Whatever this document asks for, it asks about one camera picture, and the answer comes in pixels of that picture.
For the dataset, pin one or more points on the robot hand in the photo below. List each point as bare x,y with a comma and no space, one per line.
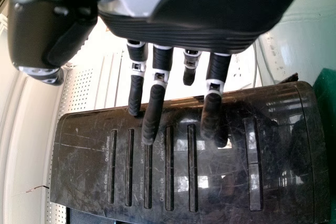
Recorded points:
199,11

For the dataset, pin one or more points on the black oven with glass door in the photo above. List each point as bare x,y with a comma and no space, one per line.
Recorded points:
223,171

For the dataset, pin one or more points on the white socket strip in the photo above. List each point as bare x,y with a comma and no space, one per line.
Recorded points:
242,69

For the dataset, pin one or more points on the white furniture panel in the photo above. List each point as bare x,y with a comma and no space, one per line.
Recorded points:
23,134

